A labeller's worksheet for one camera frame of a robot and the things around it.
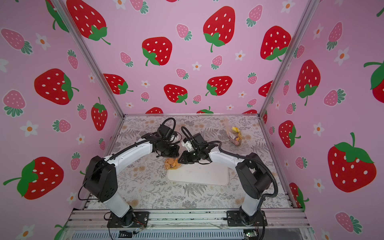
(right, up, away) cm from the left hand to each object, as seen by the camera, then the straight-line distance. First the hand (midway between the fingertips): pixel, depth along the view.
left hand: (181, 154), depth 87 cm
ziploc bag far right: (+35, +12, +14) cm, 39 cm away
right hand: (-2, -5, -5) cm, 7 cm away
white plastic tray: (+18, -12, +3) cm, 22 cm away
